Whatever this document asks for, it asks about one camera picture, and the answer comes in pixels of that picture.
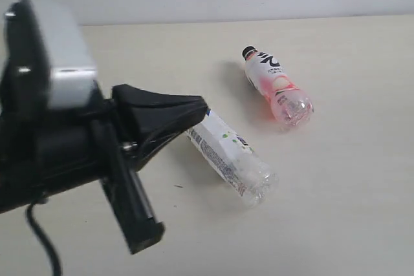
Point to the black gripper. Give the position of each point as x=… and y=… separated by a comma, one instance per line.
x=59, y=150

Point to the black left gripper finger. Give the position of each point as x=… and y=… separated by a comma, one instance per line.
x=152, y=120

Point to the white blue label bottle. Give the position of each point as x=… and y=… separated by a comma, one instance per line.
x=233, y=159

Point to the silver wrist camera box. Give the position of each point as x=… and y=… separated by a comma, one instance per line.
x=51, y=67

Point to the pink peach label bottle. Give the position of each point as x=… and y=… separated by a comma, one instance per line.
x=290, y=105

